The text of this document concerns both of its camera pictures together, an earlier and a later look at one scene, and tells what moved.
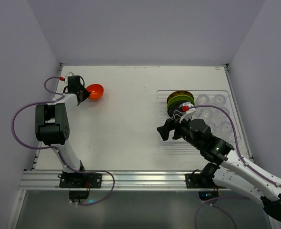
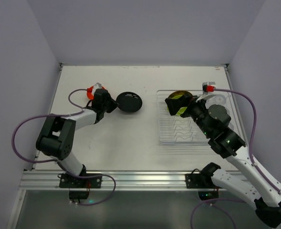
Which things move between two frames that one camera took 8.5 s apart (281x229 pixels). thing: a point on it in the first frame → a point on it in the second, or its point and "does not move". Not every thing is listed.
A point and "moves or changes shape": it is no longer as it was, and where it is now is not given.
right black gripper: (176, 130) → (186, 108)
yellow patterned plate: (179, 93) does not move
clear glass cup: (219, 100) does not move
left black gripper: (81, 93) → (107, 101)
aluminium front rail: (39, 181) does not move
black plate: (173, 106) moves or changes shape
